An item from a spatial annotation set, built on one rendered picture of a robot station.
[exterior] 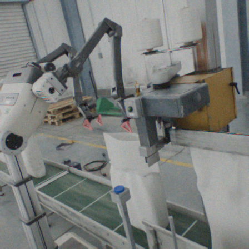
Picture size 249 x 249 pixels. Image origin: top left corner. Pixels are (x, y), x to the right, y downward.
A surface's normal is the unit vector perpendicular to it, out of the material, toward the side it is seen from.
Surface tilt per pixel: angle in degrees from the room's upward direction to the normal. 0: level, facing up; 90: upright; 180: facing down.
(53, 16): 90
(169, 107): 90
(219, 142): 90
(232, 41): 90
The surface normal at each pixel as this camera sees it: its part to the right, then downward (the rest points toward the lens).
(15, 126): 0.40, 0.58
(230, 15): -0.70, 0.33
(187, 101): 0.69, 0.07
